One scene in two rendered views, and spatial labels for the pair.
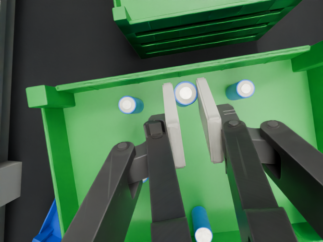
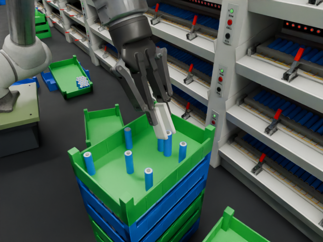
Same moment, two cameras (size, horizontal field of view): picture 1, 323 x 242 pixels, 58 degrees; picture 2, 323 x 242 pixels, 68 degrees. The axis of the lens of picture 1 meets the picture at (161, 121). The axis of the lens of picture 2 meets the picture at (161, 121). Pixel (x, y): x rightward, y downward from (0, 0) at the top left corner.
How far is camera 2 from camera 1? 0.42 m
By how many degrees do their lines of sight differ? 49
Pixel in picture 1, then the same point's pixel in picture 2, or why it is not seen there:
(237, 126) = (151, 106)
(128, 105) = (182, 143)
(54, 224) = not seen: hidden behind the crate
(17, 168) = (213, 163)
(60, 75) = (241, 216)
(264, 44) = not seen: outside the picture
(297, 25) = not seen: outside the picture
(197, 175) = (139, 156)
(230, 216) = (117, 153)
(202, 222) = (130, 134)
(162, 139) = (164, 97)
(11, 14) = (296, 224)
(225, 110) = (155, 121)
